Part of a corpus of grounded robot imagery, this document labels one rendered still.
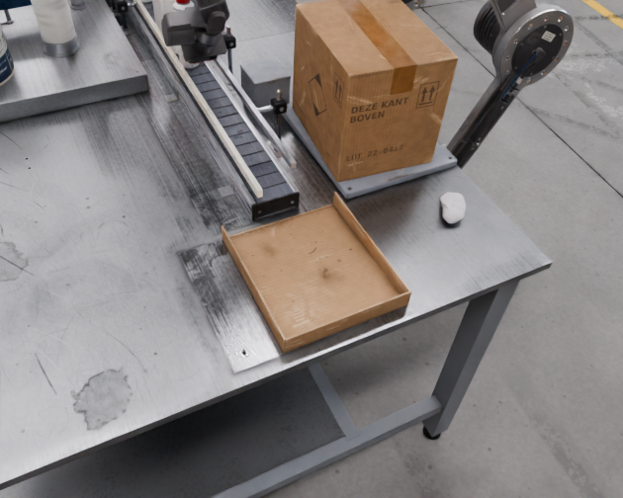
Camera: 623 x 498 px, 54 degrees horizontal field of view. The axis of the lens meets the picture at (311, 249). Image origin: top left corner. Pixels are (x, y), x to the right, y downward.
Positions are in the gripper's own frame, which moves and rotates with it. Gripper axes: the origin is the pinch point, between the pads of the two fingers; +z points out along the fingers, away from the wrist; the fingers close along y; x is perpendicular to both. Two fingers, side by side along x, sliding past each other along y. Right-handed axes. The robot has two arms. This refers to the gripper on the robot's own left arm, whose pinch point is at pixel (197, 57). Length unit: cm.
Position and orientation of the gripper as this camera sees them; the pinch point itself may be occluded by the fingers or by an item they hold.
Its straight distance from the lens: 160.0
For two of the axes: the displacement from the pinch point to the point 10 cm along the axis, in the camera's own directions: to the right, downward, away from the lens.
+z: -3.3, 0.8, 9.4
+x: 3.0, 9.5, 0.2
